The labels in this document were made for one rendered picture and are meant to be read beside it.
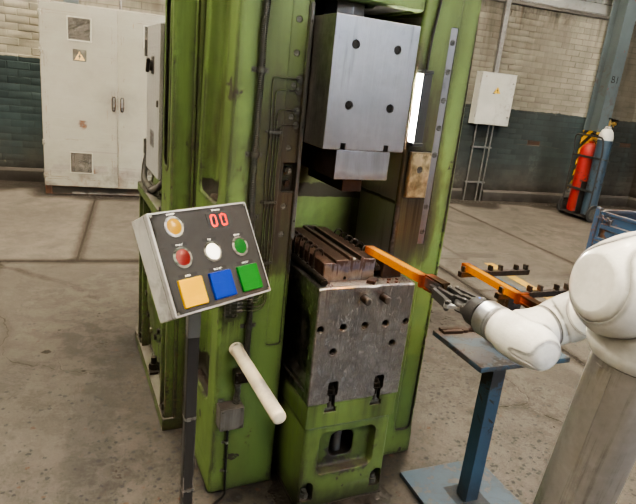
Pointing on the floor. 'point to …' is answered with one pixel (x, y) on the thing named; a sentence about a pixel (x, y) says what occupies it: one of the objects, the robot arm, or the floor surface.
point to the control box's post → (190, 405)
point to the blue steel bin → (618, 223)
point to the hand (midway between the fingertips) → (435, 285)
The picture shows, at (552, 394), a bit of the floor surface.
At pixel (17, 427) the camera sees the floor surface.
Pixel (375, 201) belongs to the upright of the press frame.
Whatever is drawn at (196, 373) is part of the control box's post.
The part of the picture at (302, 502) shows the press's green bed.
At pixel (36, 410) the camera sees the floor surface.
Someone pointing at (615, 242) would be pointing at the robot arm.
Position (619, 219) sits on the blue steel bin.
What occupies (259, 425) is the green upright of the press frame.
